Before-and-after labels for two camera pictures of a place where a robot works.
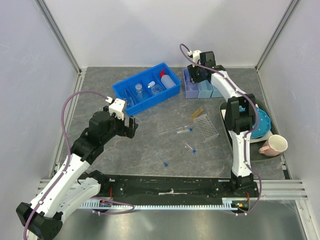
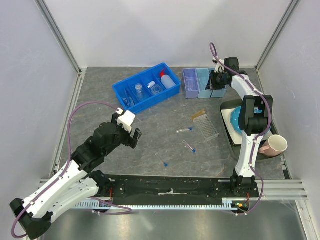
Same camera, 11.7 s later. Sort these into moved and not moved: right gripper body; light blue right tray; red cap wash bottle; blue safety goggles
Moved: right gripper body
Not moved: red cap wash bottle; blue safety goggles; light blue right tray
